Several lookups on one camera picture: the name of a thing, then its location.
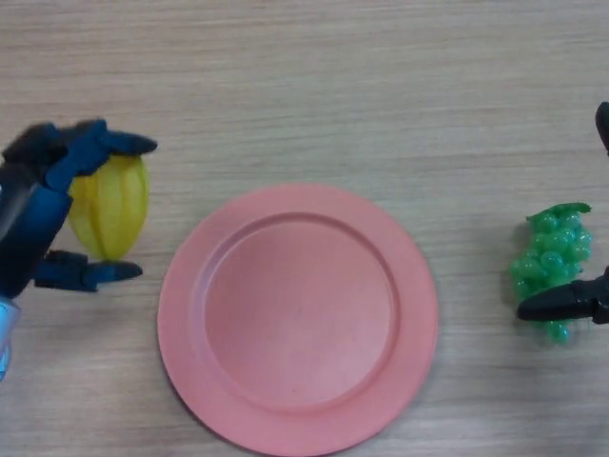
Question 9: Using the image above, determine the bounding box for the yellow starfruit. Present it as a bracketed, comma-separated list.
[68, 153, 151, 264]

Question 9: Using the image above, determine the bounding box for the green grape bunch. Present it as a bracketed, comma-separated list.
[508, 202, 594, 346]

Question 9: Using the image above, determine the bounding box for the pink round plate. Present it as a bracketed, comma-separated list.
[156, 184, 440, 457]

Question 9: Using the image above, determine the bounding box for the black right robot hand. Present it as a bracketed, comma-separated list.
[517, 101, 609, 328]

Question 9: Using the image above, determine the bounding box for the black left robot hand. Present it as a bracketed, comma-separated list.
[0, 118, 159, 302]

